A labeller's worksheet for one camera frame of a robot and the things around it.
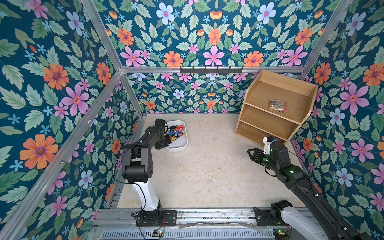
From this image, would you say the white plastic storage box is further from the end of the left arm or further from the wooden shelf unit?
the wooden shelf unit

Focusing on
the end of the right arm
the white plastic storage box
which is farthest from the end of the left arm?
the end of the right arm

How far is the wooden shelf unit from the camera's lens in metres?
0.79

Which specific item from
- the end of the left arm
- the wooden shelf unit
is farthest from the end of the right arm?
the end of the left arm

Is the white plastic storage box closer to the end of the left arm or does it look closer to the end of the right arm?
the end of the left arm

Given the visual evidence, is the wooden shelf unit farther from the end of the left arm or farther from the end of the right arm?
the end of the left arm

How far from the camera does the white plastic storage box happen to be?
37.5 inches

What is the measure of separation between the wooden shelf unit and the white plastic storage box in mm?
384
